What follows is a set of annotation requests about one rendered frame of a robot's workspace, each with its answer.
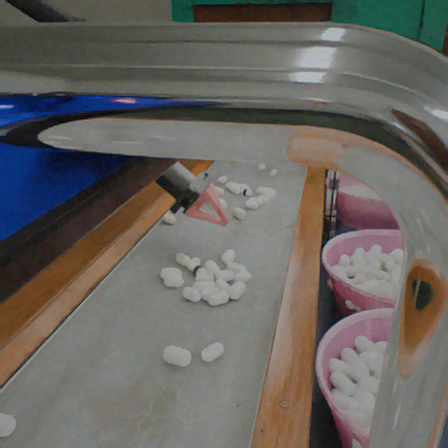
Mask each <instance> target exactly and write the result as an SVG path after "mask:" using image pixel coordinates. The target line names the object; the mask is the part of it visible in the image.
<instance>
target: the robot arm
mask: <svg viewBox="0 0 448 448"><path fill-rule="evenodd" d="M4 1H6V2H7V3H9V4H10V5H12V6H13V7H15V8H17V9H18V10H20V11H21V12H23V13H24V14H26V15H27V16H29V17H31V18H32V19H34V20H35V21H37V22H38V23H67V22H88V21H87V20H85V19H84V18H82V19H81V20H80V19H79V18H77V17H74V16H71V15H69V14H67V13H65V12H64V11H62V10H60V9H59V8H57V7H56V6H54V5H53V4H51V3H50V2H49V1H47V0H4ZM208 176H209V174H208V173H207V172H206V171H202V172H201V173H200V174H199V175H198V176H197V178H196V177H195V176H194V175H193V174H192V173H191V172H190V171H188V170H187V169H186V168H185V167H184V166H183V165H182V164H180V163H179V162H177V163H176V164H175V165H174V166H172V167H171V168H170V169H169V170H167V171H166V172H165V173H164V174H163V175H161V176H160V177H159V178H158V179H155V180H154V181H155V183H158V184H159V185H160V186H161V187H162V188H163V189H165V190H166V191H167V192H168V194H169V195H170V196H172V197H173V198H174V199H175V200H176V201H177V202H176V203H175V204H174V205H173V206H172V207H171V209H170V211H171V212H172V213H173V214H176V213H177V212H178V210H179V209H180V208H181V207H183V208H184V210H183V211H182V213H183V214H184V215H185V216H187V217H190V218H194V219H199V220H203V221H208V222H212V223H215V224H218V225H221V226H226V225H227V224H228V223H229V219H228V217H227V215H226V213H225V211H224V209H223V207H222V204H221V202H220V199H219V197H218V194H217V191H216V189H215V186H214V185H213V184H212V183H211V182H210V181H208V182H207V183H206V182H205V181H204V180H205V179H206V178H207V177H208ZM207 201H208V202H209V203H210V204H211V205H212V207H213V208H214V209H215V210H216V212H217V213H218V215H219V216H220V218H219V217H217V216H215V215H213V214H211V213H209V212H208V211H206V210H203V209H202V208H201V206H202V205H203V203H206V202H207Z"/></svg>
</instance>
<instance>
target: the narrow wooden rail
mask: <svg viewBox="0 0 448 448"><path fill-rule="evenodd" d="M325 171H326V169H325V168H318V167H309V166H307V171H306V176H305V181H304V186H303V191H302V197H301V202H300V207H299V212H298V217H297V222H296V227H295V231H294V236H293V242H292V247H291V252H290V257H288V262H287V267H286V272H285V277H284V282H283V288H282V293H281V298H280V303H279V307H278V312H277V317H276V322H275V327H274V332H273V337H272V343H271V348H270V353H269V358H268V363H267V368H266V373H265V378H264V382H263V387H262V392H261V397H260V402H259V407H258V412H257V417H256V422H255V427H254V432H253V437H252V442H250V447H249V448H308V443H309V426H310V411H311V409H312V392H313V376H314V359H315V341H316V324H317V308H318V291H319V273H320V255H321V240H322V220H323V205H324V188H325Z"/></svg>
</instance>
